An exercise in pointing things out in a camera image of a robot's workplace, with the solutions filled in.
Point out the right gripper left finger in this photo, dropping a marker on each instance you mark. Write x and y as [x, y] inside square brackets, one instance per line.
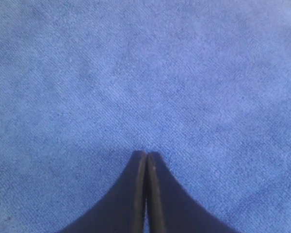
[122, 209]

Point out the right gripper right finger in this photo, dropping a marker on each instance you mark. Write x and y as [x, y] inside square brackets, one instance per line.
[170, 209]

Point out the blue microfiber cloth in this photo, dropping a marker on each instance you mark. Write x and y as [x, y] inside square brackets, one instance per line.
[83, 83]

